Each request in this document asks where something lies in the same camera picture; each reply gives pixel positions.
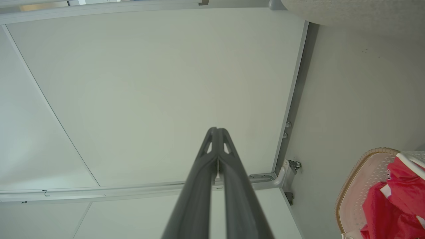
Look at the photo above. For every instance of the black caster wheel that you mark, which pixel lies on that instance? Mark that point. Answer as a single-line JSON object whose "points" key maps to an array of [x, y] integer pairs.
{"points": [[295, 165]]}

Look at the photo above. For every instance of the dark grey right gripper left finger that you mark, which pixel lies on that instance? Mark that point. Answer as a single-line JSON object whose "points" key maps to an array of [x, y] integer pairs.
{"points": [[196, 199]]}

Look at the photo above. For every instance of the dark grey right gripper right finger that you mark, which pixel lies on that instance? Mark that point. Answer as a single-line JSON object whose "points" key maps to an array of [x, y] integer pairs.
{"points": [[242, 205]]}

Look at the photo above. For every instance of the cream perforated laundry basket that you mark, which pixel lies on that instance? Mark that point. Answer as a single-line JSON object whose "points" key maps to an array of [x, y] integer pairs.
{"points": [[358, 186]]}

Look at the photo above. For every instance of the red white lettered jacket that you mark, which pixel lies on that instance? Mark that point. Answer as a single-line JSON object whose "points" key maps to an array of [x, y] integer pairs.
{"points": [[398, 199]]}

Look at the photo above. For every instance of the white partition panel grey frame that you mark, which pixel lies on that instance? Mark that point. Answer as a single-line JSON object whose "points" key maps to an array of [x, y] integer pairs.
{"points": [[149, 83]]}

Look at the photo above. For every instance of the grey partition foot bracket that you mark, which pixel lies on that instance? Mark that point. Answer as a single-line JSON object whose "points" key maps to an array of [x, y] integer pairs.
{"points": [[279, 179], [275, 4]]}

